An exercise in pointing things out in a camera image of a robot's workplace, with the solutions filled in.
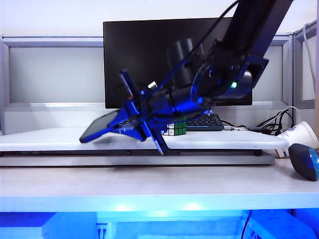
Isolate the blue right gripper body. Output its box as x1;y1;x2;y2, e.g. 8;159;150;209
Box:
118;70;179;156

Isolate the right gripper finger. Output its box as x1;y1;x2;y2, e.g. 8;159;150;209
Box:
109;126;151;142
105;100;141;132

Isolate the dark blue smartphone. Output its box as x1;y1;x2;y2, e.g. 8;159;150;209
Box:
79;110;121;144

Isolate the Rubik's cube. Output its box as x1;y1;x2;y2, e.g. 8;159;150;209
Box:
166;119;187;137

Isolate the black computer keyboard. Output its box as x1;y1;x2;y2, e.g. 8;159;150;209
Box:
117;113;225;132

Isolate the black computer monitor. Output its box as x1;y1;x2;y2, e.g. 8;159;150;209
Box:
103;16;253;110

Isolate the white desk riser platform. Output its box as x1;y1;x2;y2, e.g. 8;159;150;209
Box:
0;127;290;167

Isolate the grey wide partition panel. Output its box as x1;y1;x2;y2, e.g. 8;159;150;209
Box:
0;34;294;136

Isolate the white socket under desk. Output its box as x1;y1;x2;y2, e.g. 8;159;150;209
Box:
95;223;109;239

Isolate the grey narrow partition panel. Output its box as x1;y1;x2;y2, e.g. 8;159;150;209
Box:
292;23;319;125

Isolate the white paper cup blue print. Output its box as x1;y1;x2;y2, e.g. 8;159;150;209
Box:
275;121;319;159

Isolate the black and blue computer mouse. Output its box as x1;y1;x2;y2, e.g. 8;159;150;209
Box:
288;143;319;182

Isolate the cable with silver plugs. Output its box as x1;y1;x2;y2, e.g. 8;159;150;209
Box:
221;120;263;132

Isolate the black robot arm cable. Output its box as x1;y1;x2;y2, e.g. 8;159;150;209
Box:
159;0;240;89

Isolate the black cable tangle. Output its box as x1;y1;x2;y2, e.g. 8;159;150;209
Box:
256;110;293;136

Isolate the white curved cable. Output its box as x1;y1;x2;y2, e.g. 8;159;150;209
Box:
283;106;300;125

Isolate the dark cable under desk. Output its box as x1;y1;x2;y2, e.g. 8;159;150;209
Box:
242;210;253;239

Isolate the white hanging cable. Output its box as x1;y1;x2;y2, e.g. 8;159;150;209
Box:
302;22;317;97

